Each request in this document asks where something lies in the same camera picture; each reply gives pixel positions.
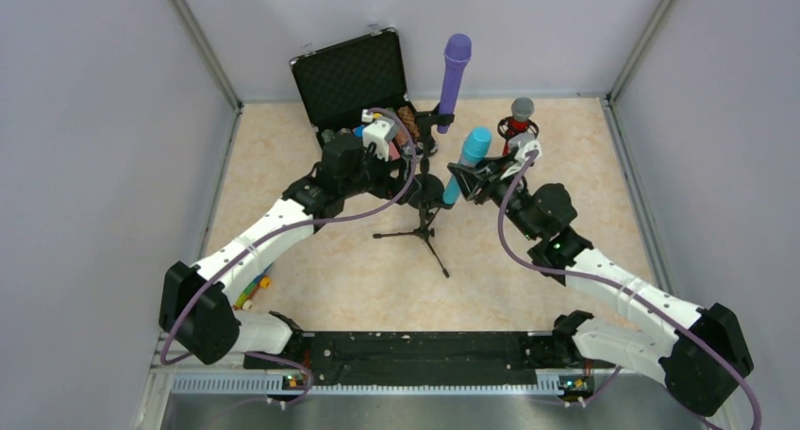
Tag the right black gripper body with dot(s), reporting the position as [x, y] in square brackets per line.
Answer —
[486, 178]

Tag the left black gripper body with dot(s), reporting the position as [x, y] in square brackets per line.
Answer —
[404, 150]

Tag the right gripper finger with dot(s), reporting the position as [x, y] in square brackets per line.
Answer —
[507, 164]
[464, 182]

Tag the light blue microphone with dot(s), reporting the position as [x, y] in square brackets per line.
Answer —
[474, 149]

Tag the black shock mount tripod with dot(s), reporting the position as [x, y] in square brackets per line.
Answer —
[510, 127]

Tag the black round base mic stand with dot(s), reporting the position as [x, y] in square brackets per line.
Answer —
[427, 189]

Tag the black tripod mic stand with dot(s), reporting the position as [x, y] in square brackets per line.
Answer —
[425, 227]

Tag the red glitter microphone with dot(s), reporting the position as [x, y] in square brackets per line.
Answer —
[522, 108]

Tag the purple microphone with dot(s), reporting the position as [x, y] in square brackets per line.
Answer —
[457, 54]

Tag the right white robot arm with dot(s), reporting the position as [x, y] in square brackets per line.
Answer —
[699, 354]

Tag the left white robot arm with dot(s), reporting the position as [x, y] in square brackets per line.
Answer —
[196, 308]

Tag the orange black chip row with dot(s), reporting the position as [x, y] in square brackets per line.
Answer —
[407, 116]

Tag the black poker chip case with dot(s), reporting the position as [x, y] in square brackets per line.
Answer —
[338, 82]

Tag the colourful toy blocks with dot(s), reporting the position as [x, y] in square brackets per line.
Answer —
[245, 301]

